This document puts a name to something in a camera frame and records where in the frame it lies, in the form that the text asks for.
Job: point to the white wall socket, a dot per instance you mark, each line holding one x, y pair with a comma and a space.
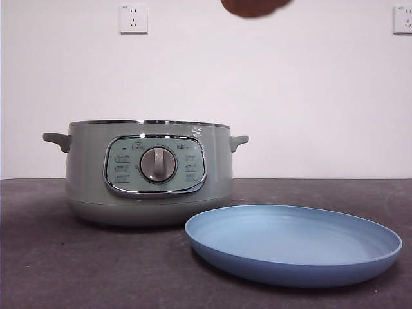
404, 20
134, 19

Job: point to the pale green electric steamer pot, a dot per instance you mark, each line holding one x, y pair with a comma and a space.
87, 180

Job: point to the brown potato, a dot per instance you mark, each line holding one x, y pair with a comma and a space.
254, 8

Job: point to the blue round plate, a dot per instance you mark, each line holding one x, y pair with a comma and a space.
289, 238

